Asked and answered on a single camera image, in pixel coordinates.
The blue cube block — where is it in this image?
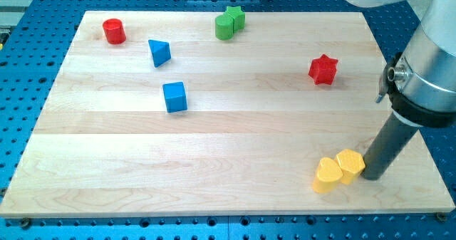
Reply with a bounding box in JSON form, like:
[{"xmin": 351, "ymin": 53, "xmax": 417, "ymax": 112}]
[{"xmin": 162, "ymin": 82, "xmax": 187, "ymax": 113}]

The yellow hexagon block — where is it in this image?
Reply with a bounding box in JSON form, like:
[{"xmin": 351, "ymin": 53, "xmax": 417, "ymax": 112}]
[{"xmin": 335, "ymin": 149, "xmax": 366, "ymax": 185}]

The green cylinder block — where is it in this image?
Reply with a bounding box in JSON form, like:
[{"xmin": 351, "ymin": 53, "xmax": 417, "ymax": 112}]
[{"xmin": 215, "ymin": 14, "xmax": 234, "ymax": 41}]

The green star block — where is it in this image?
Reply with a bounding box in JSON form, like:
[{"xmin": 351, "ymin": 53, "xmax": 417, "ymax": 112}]
[{"xmin": 224, "ymin": 6, "xmax": 246, "ymax": 33}]

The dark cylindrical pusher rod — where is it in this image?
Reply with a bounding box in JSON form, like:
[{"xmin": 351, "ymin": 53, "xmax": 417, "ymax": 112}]
[{"xmin": 361, "ymin": 112, "xmax": 420, "ymax": 180}]

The wooden board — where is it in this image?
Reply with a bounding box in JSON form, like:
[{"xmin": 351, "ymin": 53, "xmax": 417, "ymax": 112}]
[{"xmin": 1, "ymin": 11, "xmax": 455, "ymax": 218}]

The red star block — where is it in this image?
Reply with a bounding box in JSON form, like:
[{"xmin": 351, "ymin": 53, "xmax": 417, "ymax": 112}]
[{"xmin": 309, "ymin": 54, "xmax": 338, "ymax": 85}]

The red cylinder block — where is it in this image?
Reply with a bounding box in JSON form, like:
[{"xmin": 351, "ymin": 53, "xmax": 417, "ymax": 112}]
[{"xmin": 103, "ymin": 19, "xmax": 126, "ymax": 44}]

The blue triangle block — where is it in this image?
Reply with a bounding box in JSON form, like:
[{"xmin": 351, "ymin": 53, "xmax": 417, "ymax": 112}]
[{"xmin": 148, "ymin": 40, "xmax": 171, "ymax": 68}]

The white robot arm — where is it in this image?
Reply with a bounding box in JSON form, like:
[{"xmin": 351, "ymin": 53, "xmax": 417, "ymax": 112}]
[{"xmin": 378, "ymin": 0, "xmax": 455, "ymax": 130}]

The yellow heart block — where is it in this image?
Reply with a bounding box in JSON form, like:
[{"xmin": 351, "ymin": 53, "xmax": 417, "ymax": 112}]
[{"xmin": 312, "ymin": 157, "xmax": 343, "ymax": 194}]

